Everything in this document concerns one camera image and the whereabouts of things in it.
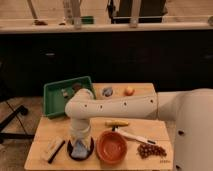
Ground blue sponge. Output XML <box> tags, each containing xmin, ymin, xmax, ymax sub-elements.
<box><xmin>71</xmin><ymin>140</ymin><xmax>88</xmax><ymax>159</ymax></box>

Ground white cup with blue item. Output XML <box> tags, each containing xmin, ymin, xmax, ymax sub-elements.
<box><xmin>102</xmin><ymin>87</ymin><xmax>113</xmax><ymax>97</ymax></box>

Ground glass jar in tray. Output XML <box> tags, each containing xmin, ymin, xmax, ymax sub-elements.
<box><xmin>72</xmin><ymin>83</ymin><xmax>83</xmax><ymax>92</ymax></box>

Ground orange bowl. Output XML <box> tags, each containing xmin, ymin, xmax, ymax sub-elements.
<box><xmin>96</xmin><ymin>131</ymin><xmax>127</xmax><ymax>165</ymax></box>

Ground small utensil in tray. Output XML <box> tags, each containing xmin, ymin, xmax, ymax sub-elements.
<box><xmin>61</xmin><ymin>89</ymin><xmax>69</xmax><ymax>99</ymax></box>

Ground orange fruit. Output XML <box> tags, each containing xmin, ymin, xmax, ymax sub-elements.
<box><xmin>124</xmin><ymin>86</ymin><xmax>135</xmax><ymax>96</ymax></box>

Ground bunch of purple grapes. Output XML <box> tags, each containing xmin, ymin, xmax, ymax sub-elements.
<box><xmin>137</xmin><ymin>143</ymin><xmax>167</xmax><ymax>159</ymax></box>

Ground black chair base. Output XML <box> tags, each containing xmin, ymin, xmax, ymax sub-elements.
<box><xmin>0</xmin><ymin>101</ymin><xmax>34</xmax><ymax>144</ymax></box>

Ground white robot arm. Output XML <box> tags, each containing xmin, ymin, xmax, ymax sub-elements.
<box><xmin>65</xmin><ymin>89</ymin><xmax>213</xmax><ymax>171</ymax></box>

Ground green plastic tray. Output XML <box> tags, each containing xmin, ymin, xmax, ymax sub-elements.
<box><xmin>43</xmin><ymin>76</ymin><xmax>95</xmax><ymax>119</ymax></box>

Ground white handled knife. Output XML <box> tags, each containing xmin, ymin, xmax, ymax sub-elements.
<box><xmin>112</xmin><ymin>127</ymin><xmax>156</xmax><ymax>145</ymax></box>

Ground purple bowl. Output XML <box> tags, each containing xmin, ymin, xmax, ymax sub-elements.
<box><xmin>67</xmin><ymin>139</ymin><xmax>94</xmax><ymax>161</ymax></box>

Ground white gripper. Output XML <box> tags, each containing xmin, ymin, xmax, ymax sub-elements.
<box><xmin>70</xmin><ymin>129</ymin><xmax>91</xmax><ymax>149</ymax></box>

